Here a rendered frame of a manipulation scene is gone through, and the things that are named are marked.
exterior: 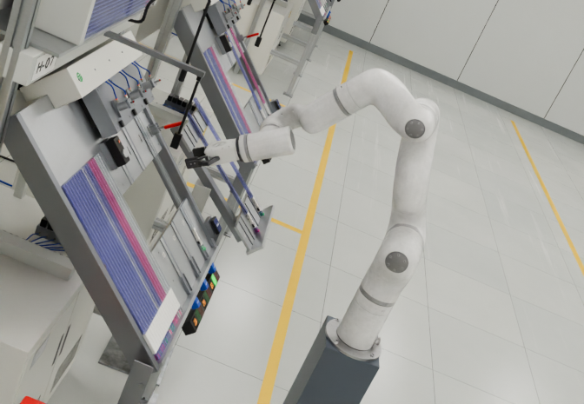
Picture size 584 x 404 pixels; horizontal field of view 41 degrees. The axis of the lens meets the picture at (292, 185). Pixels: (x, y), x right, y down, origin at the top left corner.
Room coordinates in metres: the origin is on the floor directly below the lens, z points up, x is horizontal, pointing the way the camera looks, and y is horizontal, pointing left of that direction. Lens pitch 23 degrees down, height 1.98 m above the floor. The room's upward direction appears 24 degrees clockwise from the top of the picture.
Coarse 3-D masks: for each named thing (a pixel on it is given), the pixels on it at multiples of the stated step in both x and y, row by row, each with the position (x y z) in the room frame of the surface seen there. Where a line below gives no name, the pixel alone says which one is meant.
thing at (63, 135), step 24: (48, 96) 1.72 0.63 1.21; (24, 120) 1.57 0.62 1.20; (48, 120) 1.67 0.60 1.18; (72, 120) 1.78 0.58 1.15; (144, 120) 2.19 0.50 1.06; (48, 144) 1.62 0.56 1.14; (72, 144) 1.72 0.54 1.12; (96, 144) 1.84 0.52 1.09; (144, 144) 2.11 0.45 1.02; (72, 168) 1.67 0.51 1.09; (120, 168) 1.90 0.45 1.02; (144, 168) 2.04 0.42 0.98
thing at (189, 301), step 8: (216, 248) 2.21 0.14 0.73; (208, 264) 2.10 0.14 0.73; (200, 280) 2.00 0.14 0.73; (192, 288) 1.95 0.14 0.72; (192, 296) 1.90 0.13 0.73; (184, 304) 1.86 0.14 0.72; (192, 304) 1.87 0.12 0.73; (184, 312) 1.81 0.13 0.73; (184, 320) 1.78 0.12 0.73; (176, 328) 1.73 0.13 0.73; (176, 336) 1.70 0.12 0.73; (168, 344) 1.65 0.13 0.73; (168, 352) 1.62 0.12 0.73; (160, 360) 1.58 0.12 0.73
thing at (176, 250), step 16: (176, 224) 2.07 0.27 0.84; (160, 240) 1.91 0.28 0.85; (176, 240) 2.02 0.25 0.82; (192, 240) 2.12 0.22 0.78; (160, 256) 1.87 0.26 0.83; (176, 256) 1.97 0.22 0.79; (192, 256) 2.05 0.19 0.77; (208, 256) 2.16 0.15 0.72; (176, 272) 1.92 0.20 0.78; (192, 272) 2.01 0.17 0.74; (176, 288) 1.87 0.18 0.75
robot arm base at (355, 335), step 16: (352, 304) 2.07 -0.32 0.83; (368, 304) 2.03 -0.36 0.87; (336, 320) 2.14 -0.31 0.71; (352, 320) 2.05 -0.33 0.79; (368, 320) 2.03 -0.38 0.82; (384, 320) 2.06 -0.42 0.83; (336, 336) 2.06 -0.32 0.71; (352, 336) 2.03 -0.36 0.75; (368, 336) 2.04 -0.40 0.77; (352, 352) 2.01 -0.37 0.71; (368, 352) 2.05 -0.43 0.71
